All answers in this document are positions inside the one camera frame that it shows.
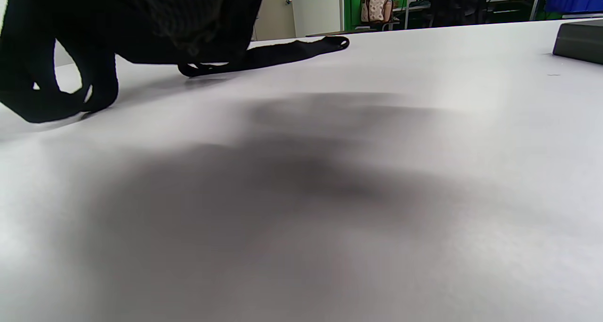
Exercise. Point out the person's right hand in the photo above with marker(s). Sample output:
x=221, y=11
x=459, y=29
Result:
x=179, y=6

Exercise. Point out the beige door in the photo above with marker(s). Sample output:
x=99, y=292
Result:
x=275, y=11

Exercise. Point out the black office chair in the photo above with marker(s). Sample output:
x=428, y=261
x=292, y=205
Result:
x=457, y=1

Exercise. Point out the dark grey stationery box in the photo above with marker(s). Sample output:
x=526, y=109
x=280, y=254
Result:
x=582, y=41

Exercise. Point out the beige patterned handbag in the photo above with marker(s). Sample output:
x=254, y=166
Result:
x=376, y=7

